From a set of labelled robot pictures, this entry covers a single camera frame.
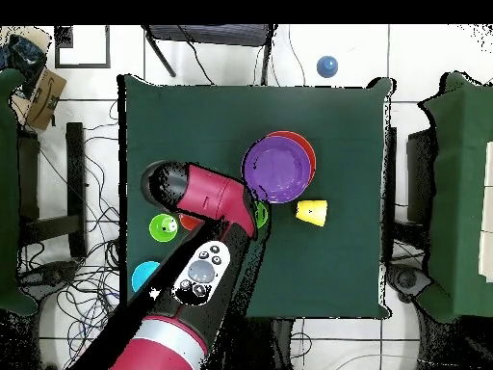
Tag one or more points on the plain green cup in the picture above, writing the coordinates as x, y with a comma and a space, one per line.
262, 216

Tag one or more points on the purple bowl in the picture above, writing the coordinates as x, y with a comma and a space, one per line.
277, 169

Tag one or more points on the plain orange cup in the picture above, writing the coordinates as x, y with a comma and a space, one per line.
188, 222

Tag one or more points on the ribbed yellow cup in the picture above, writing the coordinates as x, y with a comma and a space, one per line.
314, 212

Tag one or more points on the wide orange bowl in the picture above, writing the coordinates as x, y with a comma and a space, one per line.
311, 154

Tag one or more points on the light blue small bowl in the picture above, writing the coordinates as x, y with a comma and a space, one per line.
142, 273

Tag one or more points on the dark blue small bowl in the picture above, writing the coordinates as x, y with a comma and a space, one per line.
327, 66

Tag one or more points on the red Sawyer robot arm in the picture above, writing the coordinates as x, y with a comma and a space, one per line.
208, 192

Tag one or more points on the ribbed green cup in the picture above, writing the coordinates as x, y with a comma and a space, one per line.
158, 231

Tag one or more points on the dark green table cloth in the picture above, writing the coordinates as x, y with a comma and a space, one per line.
339, 262

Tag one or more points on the dark folding chair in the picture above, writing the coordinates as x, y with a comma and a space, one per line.
212, 34

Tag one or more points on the green cloth side table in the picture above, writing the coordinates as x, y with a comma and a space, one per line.
462, 173
7, 192

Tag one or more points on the brown cardboard box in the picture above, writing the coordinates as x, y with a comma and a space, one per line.
46, 100

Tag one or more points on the black bag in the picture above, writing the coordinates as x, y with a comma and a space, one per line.
27, 54

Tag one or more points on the black stand frame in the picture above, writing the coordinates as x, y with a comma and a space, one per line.
420, 173
75, 173

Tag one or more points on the black square frame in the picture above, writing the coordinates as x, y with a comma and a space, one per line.
83, 66

